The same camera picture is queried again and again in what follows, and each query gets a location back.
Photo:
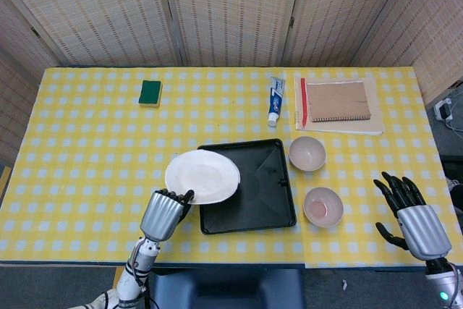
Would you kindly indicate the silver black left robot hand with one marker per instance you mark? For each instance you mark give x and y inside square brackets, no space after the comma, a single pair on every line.
[162,215]

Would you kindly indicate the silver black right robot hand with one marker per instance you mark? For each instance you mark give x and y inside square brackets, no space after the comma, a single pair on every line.
[423,229]

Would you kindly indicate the white paper plate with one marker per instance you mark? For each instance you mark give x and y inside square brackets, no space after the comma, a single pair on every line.
[202,177]

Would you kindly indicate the beige bowl with pink residue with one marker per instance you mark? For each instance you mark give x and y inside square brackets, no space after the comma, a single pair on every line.
[323,207]

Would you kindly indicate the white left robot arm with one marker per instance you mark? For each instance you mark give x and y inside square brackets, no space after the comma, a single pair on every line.
[134,280]

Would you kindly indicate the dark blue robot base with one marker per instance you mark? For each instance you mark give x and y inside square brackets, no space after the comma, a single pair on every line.
[224,291]

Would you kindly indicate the black square plastic tray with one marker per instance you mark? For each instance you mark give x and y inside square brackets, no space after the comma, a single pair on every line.
[267,200]

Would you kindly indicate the yellow white checkered tablecloth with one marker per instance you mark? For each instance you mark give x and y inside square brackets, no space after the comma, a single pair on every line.
[90,164]

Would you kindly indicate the small white paper scrap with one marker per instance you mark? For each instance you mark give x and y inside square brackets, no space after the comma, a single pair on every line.
[344,284]

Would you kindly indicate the large beige spiral pad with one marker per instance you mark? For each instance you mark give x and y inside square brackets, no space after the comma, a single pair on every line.
[376,121]

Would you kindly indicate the white power adapter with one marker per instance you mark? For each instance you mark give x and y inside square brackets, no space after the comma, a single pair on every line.
[443,110]

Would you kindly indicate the green and yellow sponge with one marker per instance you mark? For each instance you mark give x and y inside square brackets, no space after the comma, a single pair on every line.
[150,92]

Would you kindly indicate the brown spiral notebook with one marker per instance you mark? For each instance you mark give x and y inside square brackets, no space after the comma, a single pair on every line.
[338,101]

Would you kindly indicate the white blue toothpaste tube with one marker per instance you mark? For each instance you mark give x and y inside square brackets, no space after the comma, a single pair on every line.
[276,101]

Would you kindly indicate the red pen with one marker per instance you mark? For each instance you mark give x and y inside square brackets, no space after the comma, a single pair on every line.
[304,101]

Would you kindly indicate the woven folding screen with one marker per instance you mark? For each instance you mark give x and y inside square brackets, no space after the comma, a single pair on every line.
[231,12]

